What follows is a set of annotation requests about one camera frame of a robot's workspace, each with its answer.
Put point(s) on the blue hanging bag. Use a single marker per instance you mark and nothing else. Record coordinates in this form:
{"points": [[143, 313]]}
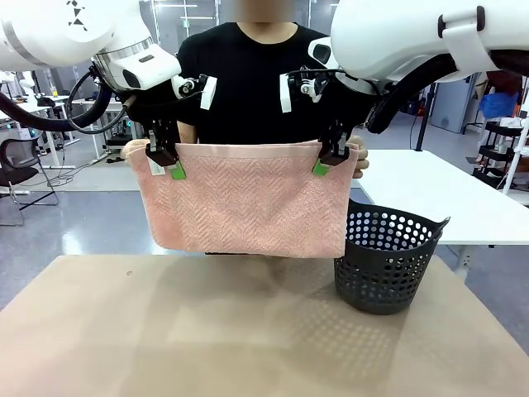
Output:
{"points": [[498, 105]]}

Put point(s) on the dark red hanging jacket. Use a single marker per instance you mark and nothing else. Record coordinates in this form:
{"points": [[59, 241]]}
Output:
{"points": [[506, 84]]}

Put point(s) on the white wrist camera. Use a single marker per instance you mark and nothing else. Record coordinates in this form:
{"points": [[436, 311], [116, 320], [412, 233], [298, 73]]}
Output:
{"points": [[286, 93], [208, 93]]}

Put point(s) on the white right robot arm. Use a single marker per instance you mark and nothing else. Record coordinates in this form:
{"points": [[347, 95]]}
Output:
{"points": [[392, 33]]}

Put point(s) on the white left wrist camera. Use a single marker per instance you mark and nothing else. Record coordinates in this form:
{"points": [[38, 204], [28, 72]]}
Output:
{"points": [[208, 93]]}

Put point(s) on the large white table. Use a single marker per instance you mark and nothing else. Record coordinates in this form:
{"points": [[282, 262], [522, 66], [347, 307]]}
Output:
{"points": [[413, 182]]}

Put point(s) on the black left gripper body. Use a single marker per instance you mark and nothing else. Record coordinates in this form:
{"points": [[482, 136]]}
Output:
{"points": [[161, 109]]}

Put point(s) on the black tripod pole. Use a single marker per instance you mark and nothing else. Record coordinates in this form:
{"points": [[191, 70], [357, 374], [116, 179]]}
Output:
{"points": [[423, 120]]}

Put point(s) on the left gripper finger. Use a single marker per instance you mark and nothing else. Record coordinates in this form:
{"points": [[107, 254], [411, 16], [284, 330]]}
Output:
{"points": [[152, 140], [170, 140]]}

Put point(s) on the person's left hand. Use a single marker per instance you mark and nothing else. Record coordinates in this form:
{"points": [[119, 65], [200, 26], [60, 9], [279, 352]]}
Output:
{"points": [[363, 159]]}

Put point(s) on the grey door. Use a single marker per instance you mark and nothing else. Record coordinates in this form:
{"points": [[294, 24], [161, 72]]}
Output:
{"points": [[454, 107]]}

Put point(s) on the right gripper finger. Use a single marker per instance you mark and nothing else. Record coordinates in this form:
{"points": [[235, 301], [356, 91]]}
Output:
{"points": [[346, 140], [330, 144]]}

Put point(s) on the white desk carrying robots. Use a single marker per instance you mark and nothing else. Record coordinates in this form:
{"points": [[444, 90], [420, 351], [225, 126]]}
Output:
{"points": [[101, 144]]}

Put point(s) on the white desk with monitor lights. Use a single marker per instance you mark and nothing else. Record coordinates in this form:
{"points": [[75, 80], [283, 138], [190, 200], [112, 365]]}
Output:
{"points": [[49, 144]]}

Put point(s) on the pink terry towel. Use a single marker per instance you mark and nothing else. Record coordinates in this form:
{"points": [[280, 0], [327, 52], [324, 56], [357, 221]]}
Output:
{"points": [[248, 207]]}

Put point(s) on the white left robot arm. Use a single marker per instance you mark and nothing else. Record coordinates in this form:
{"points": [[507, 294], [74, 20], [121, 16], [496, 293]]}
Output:
{"points": [[62, 29]]}

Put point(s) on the person's right hand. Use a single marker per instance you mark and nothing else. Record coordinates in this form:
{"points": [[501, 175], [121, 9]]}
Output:
{"points": [[126, 151]]}

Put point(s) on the white shelf frame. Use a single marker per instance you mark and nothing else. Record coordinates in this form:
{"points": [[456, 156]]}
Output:
{"points": [[514, 165]]}

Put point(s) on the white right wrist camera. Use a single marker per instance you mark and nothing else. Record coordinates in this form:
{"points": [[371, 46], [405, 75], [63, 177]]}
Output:
{"points": [[286, 93]]}

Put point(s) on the black trolley cart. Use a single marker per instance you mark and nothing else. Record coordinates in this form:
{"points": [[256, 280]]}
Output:
{"points": [[498, 140]]}

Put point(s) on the person in black T-shirt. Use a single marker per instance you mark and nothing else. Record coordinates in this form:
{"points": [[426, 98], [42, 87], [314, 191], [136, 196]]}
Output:
{"points": [[248, 82]]}

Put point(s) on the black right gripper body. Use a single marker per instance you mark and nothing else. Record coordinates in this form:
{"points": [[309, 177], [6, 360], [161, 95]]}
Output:
{"points": [[351, 111]]}

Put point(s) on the dark grey perforated laundry basket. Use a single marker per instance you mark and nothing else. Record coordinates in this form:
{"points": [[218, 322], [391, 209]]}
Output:
{"points": [[372, 289]]}

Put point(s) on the black mesh office chair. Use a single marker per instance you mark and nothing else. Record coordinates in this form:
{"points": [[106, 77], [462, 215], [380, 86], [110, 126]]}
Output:
{"points": [[16, 175]]}

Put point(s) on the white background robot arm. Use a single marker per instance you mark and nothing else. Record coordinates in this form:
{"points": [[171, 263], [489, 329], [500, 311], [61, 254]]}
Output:
{"points": [[22, 80]]}

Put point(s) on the black floor power strip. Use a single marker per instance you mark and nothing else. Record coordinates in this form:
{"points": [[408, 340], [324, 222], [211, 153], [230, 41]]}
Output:
{"points": [[115, 159]]}

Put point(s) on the black luggage case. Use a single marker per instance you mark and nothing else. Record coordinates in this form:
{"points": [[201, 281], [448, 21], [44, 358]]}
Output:
{"points": [[411, 105]]}

